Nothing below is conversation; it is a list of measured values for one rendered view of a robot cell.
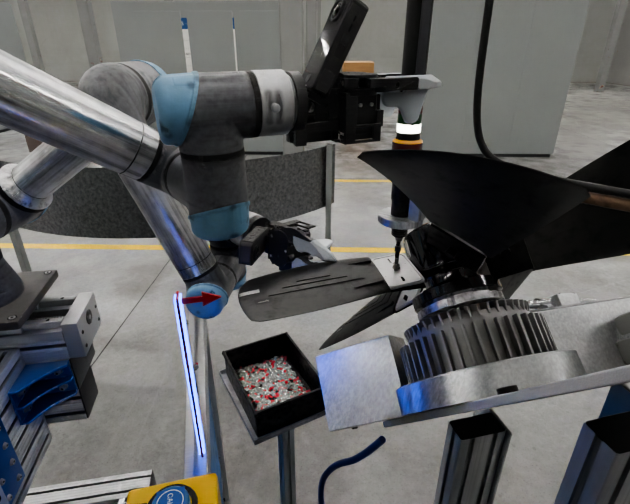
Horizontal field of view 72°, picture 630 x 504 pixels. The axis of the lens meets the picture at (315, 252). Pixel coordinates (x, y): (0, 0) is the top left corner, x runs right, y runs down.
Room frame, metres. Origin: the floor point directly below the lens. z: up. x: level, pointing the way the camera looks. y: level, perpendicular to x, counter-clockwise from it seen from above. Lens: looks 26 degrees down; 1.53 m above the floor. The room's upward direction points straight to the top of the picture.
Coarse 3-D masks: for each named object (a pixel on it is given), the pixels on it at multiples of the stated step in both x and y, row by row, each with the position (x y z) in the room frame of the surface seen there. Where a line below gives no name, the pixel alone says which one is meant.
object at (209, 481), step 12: (180, 480) 0.34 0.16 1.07; (192, 480) 0.33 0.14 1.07; (204, 480) 0.33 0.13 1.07; (216, 480) 0.34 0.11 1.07; (132, 492) 0.32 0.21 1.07; (144, 492) 0.32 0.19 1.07; (156, 492) 0.32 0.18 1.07; (192, 492) 0.32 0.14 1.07; (204, 492) 0.32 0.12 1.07; (216, 492) 0.32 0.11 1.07
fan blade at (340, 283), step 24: (312, 264) 0.68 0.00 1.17; (336, 264) 0.65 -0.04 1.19; (360, 264) 0.65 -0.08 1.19; (240, 288) 0.63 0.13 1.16; (264, 288) 0.60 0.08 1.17; (288, 288) 0.58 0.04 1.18; (312, 288) 0.58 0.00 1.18; (336, 288) 0.58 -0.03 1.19; (360, 288) 0.57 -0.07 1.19; (384, 288) 0.58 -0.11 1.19; (264, 312) 0.51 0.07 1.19; (288, 312) 0.51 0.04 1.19
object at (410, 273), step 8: (384, 256) 0.67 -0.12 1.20; (392, 256) 0.67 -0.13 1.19; (400, 256) 0.67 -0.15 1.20; (376, 264) 0.65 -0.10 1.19; (384, 264) 0.65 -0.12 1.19; (392, 264) 0.65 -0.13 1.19; (400, 264) 0.64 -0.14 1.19; (408, 264) 0.64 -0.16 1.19; (384, 272) 0.62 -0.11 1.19; (392, 272) 0.62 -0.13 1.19; (400, 272) 0.62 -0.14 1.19; (408, 272) 0.62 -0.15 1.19; (416, 272) 0.62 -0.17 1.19; (392, 280) 0.60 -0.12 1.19; (400, 280) 0.60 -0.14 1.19; (408, 280) 0.60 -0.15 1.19; (416, 280) 0.60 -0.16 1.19; (392, 288) 0.58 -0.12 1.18
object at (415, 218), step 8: (384, 208) 0.66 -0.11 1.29; (416, 208) 0.60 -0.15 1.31; (384, 216) 0.62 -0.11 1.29; (392, 216) 0.62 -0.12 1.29; (408, 216) 0.61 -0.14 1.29; (416, 216) 0.60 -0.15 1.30; (424, 216) 0.61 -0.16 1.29; (384, 224) 0.61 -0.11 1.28; (392, 224) 0.60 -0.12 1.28; (400, 224) 0.60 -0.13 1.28; (408, 224) 0.60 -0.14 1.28; (416, 224) 0.60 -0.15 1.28
